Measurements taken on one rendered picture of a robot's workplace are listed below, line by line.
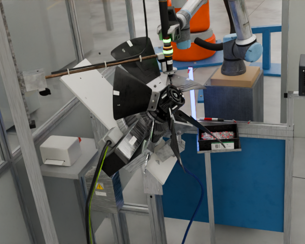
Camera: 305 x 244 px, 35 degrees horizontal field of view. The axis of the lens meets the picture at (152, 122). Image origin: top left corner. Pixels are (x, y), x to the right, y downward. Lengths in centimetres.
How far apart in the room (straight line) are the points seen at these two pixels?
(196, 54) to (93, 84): 389
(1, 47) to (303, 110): 281
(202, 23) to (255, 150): 350
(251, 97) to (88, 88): 100
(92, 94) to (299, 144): 239
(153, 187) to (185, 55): 387
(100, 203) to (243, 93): 104
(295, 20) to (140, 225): 197
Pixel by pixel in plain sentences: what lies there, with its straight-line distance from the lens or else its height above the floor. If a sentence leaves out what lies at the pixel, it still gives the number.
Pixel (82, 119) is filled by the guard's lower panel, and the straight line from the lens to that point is 299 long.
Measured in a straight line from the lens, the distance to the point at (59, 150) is 246.
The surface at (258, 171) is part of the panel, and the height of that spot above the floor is 55.
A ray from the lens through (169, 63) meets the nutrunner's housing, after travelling 226.
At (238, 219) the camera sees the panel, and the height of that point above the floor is 18.
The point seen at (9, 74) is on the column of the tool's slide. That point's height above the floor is 145.
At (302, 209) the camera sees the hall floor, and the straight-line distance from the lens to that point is 350.
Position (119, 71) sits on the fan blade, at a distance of 203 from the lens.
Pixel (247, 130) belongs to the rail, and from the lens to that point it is 272.
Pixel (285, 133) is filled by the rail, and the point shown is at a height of 82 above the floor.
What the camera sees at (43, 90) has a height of 134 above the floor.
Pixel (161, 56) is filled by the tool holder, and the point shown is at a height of 138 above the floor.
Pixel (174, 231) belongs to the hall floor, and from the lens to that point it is 331.
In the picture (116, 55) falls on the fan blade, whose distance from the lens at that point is 228.
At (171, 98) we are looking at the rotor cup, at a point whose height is 123.
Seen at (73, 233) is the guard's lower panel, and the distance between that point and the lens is 306.
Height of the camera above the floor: 210
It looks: 26 degrees down
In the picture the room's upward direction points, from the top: 7 degrees counter-clockwise
